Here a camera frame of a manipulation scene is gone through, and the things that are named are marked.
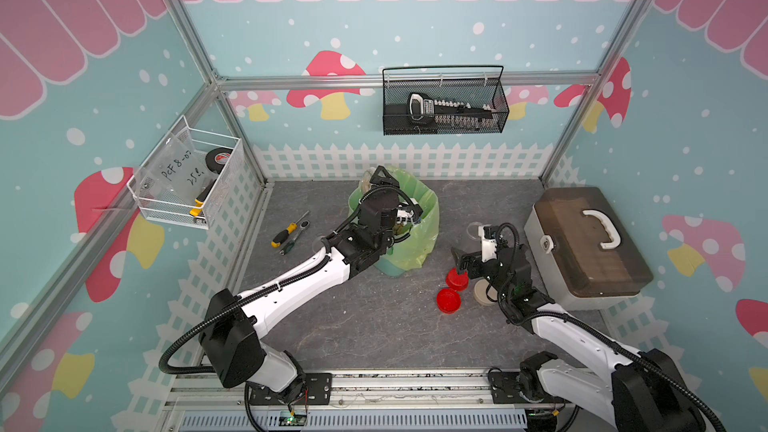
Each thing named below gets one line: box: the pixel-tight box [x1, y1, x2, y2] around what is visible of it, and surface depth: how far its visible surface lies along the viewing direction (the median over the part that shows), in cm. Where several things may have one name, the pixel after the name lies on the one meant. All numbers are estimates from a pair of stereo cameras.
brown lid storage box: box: [524, 187, 654, 311], surface depth 84 cm
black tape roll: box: [205, 147, 233, 174], surface depth 81 cm
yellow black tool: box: [190, 179, 217, 217], surface depth 65 cm
